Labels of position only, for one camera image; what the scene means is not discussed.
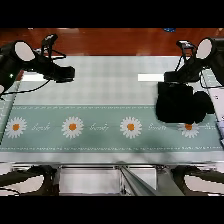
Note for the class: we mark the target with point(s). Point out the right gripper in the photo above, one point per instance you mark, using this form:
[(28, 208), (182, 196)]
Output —
[(186, 75)]

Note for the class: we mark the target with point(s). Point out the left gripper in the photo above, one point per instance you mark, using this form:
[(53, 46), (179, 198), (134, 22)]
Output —
[(61, 74)]

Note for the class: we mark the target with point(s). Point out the black garment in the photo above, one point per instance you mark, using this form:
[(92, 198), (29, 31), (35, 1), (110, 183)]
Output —
[(176, 103)]

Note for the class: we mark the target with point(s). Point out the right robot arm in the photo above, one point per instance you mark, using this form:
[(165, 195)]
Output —
[(216, 56)]

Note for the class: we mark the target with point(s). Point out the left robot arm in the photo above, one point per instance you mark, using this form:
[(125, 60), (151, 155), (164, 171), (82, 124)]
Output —
[(9, 63)]

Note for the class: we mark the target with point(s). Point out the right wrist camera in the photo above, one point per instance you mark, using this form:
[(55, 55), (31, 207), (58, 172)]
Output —
[(185, 45)]

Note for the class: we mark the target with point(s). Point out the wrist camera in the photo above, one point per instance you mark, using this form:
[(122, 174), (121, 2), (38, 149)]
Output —
[(185, 45), (48, 40)]

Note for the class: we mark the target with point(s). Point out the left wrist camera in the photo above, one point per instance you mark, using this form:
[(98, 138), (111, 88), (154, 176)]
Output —
[(48, 40)]

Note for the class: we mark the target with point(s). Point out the silver frame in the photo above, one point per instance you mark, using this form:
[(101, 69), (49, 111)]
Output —
[(140, 183)]

